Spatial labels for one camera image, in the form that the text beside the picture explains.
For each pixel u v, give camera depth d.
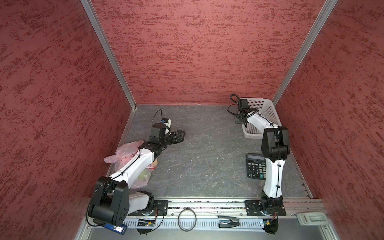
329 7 0.71
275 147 0.59
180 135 0.76
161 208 0.74
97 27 0.77
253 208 0.74
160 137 0.67
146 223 0.72
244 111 0.78
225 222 0.69
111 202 0.40
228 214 0.73
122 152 0.79
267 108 1.13
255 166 0.87
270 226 0.70
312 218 0.70
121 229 0.66
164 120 0.76
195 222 0.70
